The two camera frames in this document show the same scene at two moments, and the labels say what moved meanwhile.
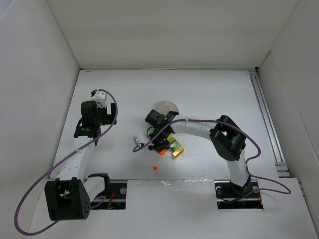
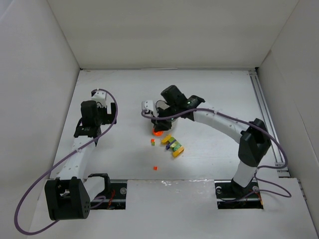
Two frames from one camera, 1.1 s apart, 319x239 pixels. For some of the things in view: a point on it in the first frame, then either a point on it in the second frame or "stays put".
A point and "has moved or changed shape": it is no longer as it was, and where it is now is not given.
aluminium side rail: [281, 166] stays put
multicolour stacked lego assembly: [175, 145] stays put
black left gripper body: [111, 113] stays put
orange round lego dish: [162, 152] has moved or changed shape
